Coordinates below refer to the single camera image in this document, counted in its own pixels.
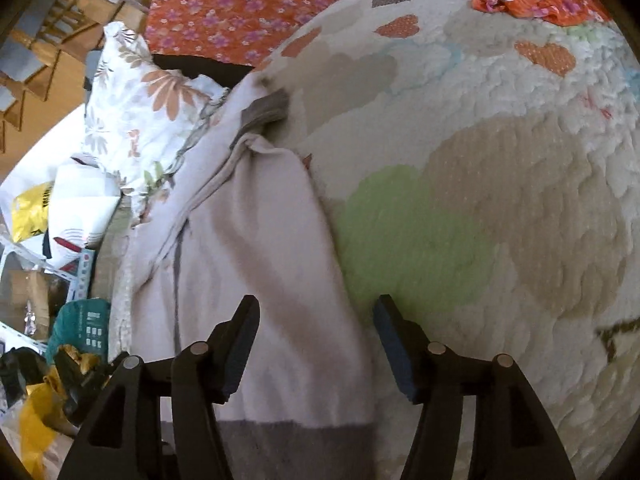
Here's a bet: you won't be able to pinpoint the white floral knit sweater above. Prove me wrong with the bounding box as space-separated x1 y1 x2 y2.
125 75 374 479

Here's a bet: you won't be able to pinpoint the yellow cloth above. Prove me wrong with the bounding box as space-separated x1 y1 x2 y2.
17 344 104 479

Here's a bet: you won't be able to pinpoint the teal cardboard box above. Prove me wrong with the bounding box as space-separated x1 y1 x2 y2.
44 298 111 365

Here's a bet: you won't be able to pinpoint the light blue patterned box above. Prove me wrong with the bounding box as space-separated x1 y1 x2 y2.
66 248 96 302

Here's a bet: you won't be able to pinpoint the white perforated metal shelf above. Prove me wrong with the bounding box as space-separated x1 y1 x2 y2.
1 230 73 356

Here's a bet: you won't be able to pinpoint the yellow plastic bag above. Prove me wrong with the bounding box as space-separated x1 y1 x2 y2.
11 181 54 243

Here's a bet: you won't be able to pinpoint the cream heart-patterned quilt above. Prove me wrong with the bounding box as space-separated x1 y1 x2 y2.
260 0 639 479

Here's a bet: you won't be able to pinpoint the white floral pillow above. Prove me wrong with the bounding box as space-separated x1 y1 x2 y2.
85 22 229 196

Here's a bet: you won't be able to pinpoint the wooden headboard rails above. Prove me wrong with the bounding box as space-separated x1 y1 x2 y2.
1 0 151 151

